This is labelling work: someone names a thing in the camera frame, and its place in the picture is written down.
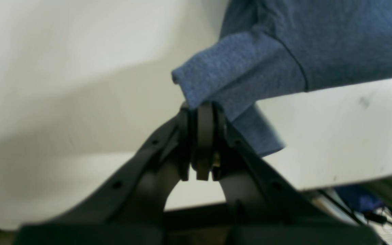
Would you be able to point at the dark blue t-shirt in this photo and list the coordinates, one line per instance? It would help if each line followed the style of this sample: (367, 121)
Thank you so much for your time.
(270, 48)

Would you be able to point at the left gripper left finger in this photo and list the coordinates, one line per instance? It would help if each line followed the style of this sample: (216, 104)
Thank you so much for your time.
(128, 208)

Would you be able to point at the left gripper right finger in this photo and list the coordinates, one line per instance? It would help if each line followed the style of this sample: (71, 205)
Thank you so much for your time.
(266, 209)

